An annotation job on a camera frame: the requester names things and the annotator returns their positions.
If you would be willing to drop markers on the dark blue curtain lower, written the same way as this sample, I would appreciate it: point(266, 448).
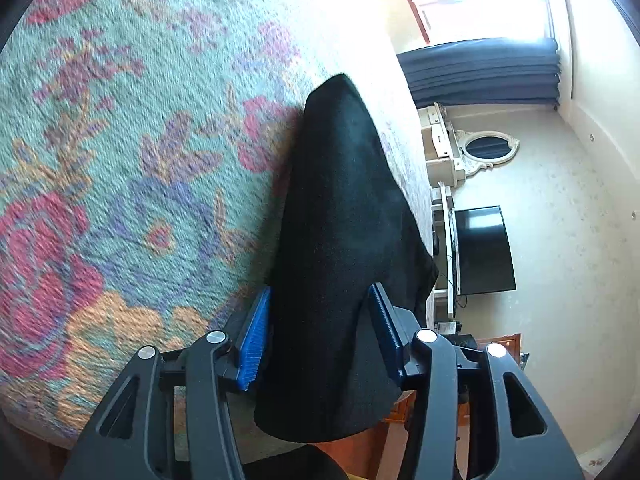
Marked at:
point(484, 71)

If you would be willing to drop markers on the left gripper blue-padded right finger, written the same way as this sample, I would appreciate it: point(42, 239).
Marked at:
point(512, 433)

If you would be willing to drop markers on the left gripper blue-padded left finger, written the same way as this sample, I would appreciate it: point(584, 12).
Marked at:
point(166, 415)

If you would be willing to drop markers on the orange wooden cabinet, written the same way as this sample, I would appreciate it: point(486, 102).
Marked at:
point(441, 367)

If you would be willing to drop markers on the white ornate oval mirror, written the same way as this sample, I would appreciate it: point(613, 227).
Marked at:
point(484, 150)

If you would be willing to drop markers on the black flat television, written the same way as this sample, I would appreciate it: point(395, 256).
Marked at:
point(484, 260)

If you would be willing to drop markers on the cream dresser cabinet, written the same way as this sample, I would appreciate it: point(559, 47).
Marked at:
point(443, 161)

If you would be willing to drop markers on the black pant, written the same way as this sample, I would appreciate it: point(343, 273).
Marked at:
point(346, 225)

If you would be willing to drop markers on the white tv stand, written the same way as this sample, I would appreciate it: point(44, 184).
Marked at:
point(446, 248)

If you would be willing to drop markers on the floral woven bedspread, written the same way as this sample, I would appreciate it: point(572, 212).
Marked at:
point(143, 152)

